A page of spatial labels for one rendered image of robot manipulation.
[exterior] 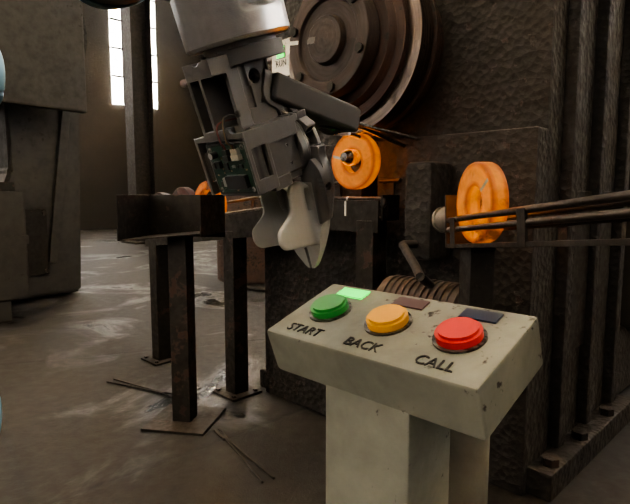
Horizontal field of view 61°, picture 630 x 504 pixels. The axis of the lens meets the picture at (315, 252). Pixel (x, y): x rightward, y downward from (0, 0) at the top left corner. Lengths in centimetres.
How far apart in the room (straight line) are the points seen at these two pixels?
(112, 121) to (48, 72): 831
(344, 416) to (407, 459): 7
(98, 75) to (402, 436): 1186
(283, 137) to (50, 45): 351
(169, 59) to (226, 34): 1259
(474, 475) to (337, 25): 109
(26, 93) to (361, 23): 272
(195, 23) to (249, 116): 8
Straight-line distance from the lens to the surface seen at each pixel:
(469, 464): 68
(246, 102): 46
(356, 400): 51
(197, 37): 45
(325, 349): 50
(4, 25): 382
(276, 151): 46
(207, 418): 181
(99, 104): 1208
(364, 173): 145
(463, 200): 110
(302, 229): 49
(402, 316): 50
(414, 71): 137
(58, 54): 393
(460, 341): 45
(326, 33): 145
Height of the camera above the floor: 72
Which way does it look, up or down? 6 degrees down
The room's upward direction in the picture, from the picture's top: straight up
